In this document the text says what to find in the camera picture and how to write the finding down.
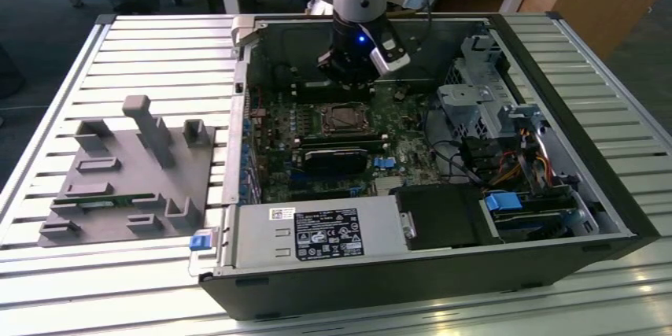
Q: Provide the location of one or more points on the green motherboard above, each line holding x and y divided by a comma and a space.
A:
409, 147

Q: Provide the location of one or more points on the small silver heatsink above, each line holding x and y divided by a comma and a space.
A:
387, 184

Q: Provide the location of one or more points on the green RAM stick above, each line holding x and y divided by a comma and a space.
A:
123, 199

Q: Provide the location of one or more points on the silver metal disk cage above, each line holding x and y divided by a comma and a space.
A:
461, 96

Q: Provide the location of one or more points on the grey plastic parts rack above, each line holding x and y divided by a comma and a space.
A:
136, 178

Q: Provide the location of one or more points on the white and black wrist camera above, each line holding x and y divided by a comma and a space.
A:
391, 58

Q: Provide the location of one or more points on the black RAM slot bank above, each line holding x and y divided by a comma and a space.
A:
307, 94

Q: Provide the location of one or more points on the black graphics card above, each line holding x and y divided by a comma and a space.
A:
336, 161

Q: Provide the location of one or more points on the black plastic shroud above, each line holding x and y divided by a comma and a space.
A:
440, 214

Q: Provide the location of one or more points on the blue motherboard connector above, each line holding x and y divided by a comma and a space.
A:
384, 163

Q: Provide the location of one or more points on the silver square CPU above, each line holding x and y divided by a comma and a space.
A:
344, 116

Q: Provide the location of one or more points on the black CPU socket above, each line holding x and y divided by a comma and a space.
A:
344, 130

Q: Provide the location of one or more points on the blue disk carrier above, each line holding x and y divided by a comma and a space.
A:
503, 202

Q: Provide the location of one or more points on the black open PC case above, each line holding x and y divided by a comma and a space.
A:
367, 289

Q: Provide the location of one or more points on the silver power supply unit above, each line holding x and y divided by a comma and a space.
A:
252, 233

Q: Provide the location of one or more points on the blue case latch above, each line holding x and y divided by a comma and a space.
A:
200, 242

